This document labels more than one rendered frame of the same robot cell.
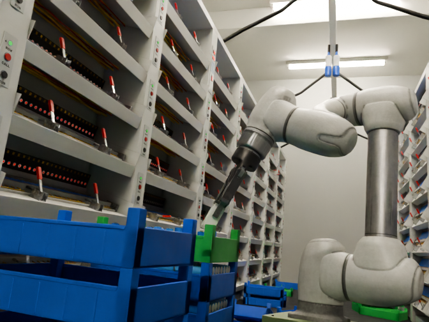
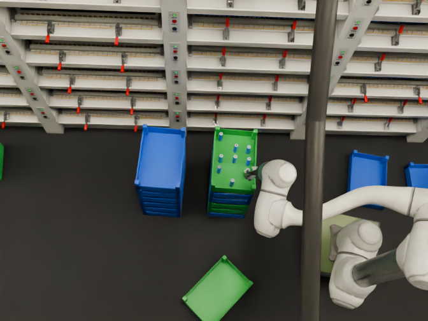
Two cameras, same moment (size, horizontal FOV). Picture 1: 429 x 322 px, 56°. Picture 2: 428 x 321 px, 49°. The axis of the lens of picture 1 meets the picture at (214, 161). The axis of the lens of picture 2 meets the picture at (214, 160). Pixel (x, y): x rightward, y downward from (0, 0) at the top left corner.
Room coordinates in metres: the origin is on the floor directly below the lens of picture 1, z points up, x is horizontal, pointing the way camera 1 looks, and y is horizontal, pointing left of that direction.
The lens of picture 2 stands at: (0.56, -0.66, 2.42)
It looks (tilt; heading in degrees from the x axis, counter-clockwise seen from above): 67 degrees down; 65
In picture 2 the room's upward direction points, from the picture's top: 8 degrees clockwise
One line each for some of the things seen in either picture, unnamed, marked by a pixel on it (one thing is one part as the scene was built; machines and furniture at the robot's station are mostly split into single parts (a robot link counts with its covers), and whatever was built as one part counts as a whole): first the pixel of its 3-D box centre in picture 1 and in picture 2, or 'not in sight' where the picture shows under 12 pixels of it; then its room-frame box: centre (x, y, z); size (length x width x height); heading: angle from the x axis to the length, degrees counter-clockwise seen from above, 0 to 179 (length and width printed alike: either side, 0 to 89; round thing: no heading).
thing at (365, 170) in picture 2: not in sight; (367, 179); (1.79, -0.08, 0.04); 0.30 x 0.20 x 0.08; 62
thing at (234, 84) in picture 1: (219, 185); not in sight; (2.88, -0.06, 0.85); 0.20 x 0.09 x 1.69; 72
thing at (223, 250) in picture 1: (169, 239); (234, 159); (1.02, 0.09, 0.44); 0.30 x 0.20 x 0.08; 68
